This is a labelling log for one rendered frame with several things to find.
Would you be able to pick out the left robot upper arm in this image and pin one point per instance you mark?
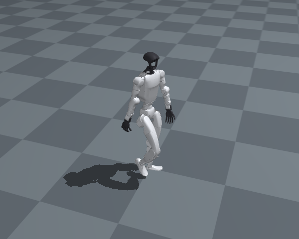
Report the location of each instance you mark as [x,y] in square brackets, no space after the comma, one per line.
[164,89]

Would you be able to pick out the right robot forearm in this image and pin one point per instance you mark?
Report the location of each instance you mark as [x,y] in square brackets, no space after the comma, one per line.
[131,109]

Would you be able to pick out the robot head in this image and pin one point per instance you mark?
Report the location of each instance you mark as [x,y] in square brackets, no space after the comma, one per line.
[151,57]

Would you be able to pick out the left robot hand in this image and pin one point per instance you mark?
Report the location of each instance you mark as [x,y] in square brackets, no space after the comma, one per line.
[169,114]

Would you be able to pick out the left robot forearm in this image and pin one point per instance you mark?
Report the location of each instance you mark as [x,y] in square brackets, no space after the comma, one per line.
[167,101]

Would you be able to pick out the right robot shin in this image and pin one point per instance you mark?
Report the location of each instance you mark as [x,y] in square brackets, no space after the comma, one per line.
[148,157]

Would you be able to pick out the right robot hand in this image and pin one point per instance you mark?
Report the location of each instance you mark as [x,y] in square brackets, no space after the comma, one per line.
[125,125]

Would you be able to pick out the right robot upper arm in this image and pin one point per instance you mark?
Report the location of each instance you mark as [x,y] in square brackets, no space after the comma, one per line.
[137,83]

